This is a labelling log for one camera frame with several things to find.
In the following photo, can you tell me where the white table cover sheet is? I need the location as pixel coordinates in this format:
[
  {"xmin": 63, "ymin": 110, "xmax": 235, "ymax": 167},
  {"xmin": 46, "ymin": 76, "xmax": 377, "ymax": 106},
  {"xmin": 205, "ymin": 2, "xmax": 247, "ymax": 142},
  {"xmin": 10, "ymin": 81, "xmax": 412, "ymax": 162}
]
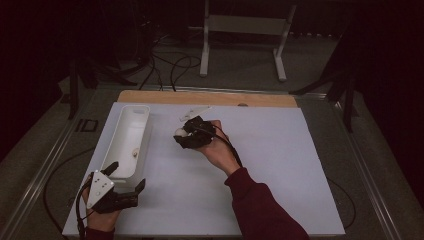
[{"xmin": 62, "ymin": 101, "xmax": 346, "ymax": 238}]

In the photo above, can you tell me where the right hand-held gripper cable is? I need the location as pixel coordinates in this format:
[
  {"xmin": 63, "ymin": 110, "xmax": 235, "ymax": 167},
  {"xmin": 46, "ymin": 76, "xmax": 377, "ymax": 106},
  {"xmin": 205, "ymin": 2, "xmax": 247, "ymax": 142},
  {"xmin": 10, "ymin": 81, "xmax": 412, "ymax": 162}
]
[{"xmin": 199, "ymin": 124, "xmax": 244, "ymax": 169}]

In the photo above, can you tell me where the white metal stand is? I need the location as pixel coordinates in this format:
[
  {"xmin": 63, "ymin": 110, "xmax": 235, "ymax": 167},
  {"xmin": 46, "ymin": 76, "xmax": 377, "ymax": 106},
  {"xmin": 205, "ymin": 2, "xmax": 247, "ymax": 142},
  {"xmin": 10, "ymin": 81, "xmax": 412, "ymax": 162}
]
[{"xmin": 199, "ymin": 0, "xmax": 298, "ymax": 83}]

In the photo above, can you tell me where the black tripod stand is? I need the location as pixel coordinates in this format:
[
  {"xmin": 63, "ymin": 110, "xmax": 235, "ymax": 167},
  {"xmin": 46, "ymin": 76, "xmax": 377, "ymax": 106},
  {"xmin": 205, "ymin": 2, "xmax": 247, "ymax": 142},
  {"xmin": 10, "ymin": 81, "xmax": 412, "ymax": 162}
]
[{"xmin": 289, "ymin": 29, "xmax": 359, "ymax": 134}]

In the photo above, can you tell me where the person's left hand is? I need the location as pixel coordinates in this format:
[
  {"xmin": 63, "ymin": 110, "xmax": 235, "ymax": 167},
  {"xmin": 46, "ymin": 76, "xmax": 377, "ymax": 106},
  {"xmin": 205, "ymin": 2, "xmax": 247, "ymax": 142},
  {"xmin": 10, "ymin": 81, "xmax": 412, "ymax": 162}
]
[{"xmin": 81, "ymin": 186, "xmax": 121, "ymax": 233}]

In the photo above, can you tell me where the person's right hand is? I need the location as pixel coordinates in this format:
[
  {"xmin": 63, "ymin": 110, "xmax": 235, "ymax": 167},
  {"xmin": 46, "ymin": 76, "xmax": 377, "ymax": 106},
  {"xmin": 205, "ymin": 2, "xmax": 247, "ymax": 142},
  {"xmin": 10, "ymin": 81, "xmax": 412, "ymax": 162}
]
[{"xmin": 194, "ymin": 120, "xmax": 242, "ymax": 177}]

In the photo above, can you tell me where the left hand-held gripper cable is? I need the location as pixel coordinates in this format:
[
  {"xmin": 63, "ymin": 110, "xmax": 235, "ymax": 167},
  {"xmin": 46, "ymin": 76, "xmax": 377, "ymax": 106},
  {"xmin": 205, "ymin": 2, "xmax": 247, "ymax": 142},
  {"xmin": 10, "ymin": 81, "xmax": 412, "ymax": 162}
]
[{"xmin": 75, "ymin": 176, "xmax": 94, "ymax": 240}]

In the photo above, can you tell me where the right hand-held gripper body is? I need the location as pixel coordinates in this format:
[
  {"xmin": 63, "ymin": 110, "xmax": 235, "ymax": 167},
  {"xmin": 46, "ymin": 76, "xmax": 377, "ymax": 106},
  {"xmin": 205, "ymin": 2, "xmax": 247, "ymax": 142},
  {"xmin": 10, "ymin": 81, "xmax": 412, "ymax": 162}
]
[{"xmin": 179, "ymin": 105, "xmax": 218, "ymax": 149}]

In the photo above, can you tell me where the hand-held gripper cable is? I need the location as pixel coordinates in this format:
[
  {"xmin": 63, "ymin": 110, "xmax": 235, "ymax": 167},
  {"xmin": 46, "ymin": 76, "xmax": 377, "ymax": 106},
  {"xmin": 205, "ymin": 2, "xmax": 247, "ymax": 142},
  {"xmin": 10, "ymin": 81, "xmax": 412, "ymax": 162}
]
[
  {"xmin": 199, "ymin": 124, "xmax": 244, "ymax": 169},
  {"xmin": 75, "ymin": 176, "xmax": 94, "ymax": 240}
]

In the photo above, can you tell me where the white plastic bin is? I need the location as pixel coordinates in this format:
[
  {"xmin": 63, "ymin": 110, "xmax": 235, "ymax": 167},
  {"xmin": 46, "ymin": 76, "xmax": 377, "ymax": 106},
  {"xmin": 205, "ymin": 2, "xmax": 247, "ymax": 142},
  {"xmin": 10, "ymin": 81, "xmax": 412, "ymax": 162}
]
[{"xmin": 99, "ymin": 104, "xmax": 152, "ymax": 193}]

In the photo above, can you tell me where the black floor cable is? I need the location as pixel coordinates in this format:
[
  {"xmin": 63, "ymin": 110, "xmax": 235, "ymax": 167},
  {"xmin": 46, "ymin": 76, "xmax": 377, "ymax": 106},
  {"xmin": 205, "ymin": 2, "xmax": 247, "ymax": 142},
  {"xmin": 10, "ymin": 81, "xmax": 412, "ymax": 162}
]
[
  {"xmin": 43, "ymin": 146, "xmax": 97, "ymax": 235},
  {"xmin": 169, "ymin": 54, "xmax": 202, "ymax": 93},
  {"xmin": 326, "ymin": 176, "xmax": 357, "ymax": 231},
  {"xmin": 138, "ymin": 53, "xmax": 165, "ymax": 92}
]

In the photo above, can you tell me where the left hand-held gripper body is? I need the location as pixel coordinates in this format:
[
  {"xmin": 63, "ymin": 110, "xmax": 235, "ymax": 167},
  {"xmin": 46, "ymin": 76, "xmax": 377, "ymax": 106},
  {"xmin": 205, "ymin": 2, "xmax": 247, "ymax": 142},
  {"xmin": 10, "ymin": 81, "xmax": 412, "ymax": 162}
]
[{"xmin": 86, "ymin": 169, "xmax": 139, "ymax": 214}]

